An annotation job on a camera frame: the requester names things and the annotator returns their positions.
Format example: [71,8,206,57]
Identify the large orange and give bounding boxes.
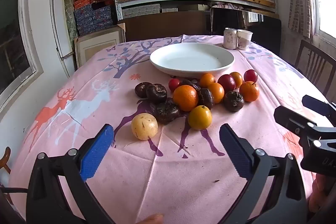
[173,85,199,112]

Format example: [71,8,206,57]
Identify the grey patterned box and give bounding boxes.
[122,4,160,18]

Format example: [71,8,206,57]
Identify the white leaning door panel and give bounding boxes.
[50,0,76,77]

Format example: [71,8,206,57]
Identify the beige framed panel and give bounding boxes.
[74,23,126,68]

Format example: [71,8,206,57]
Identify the large yellow-orange citrus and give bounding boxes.
[188,105,213,131]

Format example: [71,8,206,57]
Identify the small orange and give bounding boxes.
[199,73,216,88]
[207,82,225,104]

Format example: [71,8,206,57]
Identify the black glossy panel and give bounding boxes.
[211,7,248,36]

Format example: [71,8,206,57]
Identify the black cable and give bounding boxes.
[0,187,28,193]

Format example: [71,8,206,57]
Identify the dark water chestnut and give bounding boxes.
[135,82,153,98]
[223,91,245,112]
[181,79,201,90]
[198,88,215,110]
[154,101,181,125]
[146,84,168,104]

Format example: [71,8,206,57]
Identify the large red cherry tomato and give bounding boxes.
[218,74,236,93]

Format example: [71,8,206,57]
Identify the small yellow-orange citrus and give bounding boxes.
[229,71,243,88]

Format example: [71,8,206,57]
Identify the marbled board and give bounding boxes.
[63,0,79,38]

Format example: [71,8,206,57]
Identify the orange mandarin with stem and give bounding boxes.
[239,81,260,102]

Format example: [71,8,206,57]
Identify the pale yellow round fruit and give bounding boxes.
[131,113,159,141]

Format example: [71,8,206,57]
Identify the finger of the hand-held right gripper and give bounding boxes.
[274,106,336,177]
[302,95,336,119]

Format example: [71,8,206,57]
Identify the white drink can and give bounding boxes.
[223,28,239,50]

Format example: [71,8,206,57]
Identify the pink floral cloth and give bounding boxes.
[211,2,244,10]

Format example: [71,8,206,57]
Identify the pink deer print tablecloth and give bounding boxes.
[8,34,336,224]

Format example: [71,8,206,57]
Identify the white framed window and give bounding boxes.
[0,0,44,114]

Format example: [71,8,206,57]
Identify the stack of blue patterned boxes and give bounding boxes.
[73,0,116,35]

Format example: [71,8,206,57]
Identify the brown wooden board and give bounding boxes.
[118,11,212,42]

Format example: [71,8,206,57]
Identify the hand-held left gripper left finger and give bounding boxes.
[26,124,116,224]

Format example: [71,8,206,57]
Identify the white paper cup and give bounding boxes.
[237,29,253,51]

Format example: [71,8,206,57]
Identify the small red cherry tomato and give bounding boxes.
[168,78,181,92]

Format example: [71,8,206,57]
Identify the black matte panel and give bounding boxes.
[245,18,282,54]

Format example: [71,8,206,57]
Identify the brown wooden chair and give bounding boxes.
[0,147,12,203]

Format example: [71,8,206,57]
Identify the person's left hand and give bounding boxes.
[135,214,164,224]

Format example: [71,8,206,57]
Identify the person's right hand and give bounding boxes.
[308,173,336,214]

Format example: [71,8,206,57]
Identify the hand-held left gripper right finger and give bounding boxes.
[219,123,307,224]

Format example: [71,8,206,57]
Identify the dark wooden slatted chair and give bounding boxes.
[294,39,336,97]

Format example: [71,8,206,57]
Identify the white plate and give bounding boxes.
[149,42,235,78]

